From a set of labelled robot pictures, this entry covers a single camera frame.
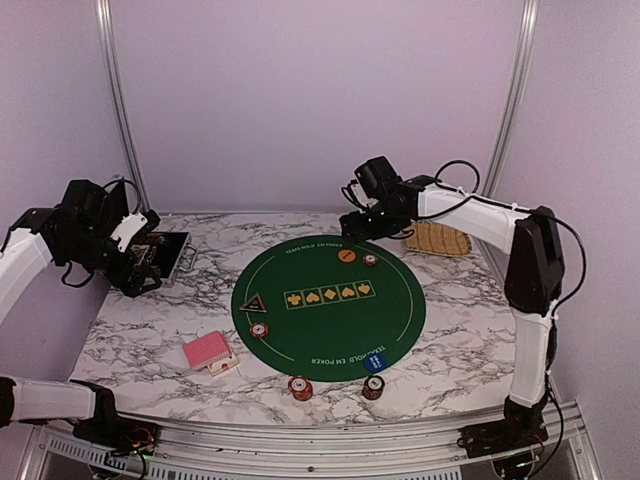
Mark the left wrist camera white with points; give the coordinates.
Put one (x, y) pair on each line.
(125, 231)

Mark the round green poker mat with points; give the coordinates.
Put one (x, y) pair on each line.
(325, 316)

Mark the single orange poker chip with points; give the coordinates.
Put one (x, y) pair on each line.
(259, 330)

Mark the right aluminium frame post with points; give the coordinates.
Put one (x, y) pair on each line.
(515, 94)

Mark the aluminium poker case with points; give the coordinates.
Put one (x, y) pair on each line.
(163, 256)

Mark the blue small blind button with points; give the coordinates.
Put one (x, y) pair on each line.
(375, 362)

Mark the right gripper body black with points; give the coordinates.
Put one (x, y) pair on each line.
(377, 226)

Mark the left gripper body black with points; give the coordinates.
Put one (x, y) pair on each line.
(115, 274)

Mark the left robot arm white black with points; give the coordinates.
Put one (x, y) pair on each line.
(91, 227)

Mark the orange big blind button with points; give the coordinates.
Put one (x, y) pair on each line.
(347, 256)

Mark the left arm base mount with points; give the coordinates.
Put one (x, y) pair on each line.
(107, 428)

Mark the orange poker chip stack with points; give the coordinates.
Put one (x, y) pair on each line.
(300, 388)

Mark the aluminium front rail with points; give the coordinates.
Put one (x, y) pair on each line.
(417, 449)

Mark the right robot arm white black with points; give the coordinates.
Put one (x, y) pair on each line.
(386, 205)

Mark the left aluminium frame post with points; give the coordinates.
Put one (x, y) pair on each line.
(108, 44)

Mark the aluminium frame post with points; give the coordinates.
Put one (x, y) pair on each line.
(515, 94)
(108, 44)

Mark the red playing card deck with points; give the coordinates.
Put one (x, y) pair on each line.
(207, 350)

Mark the woven bamboo tray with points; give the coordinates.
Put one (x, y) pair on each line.
(437, 239)

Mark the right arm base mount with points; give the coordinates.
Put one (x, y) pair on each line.
(520, 427)

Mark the playing card box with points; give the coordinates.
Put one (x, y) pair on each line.
(222, 364)

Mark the triangular all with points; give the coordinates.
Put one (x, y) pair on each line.
(254, 305)

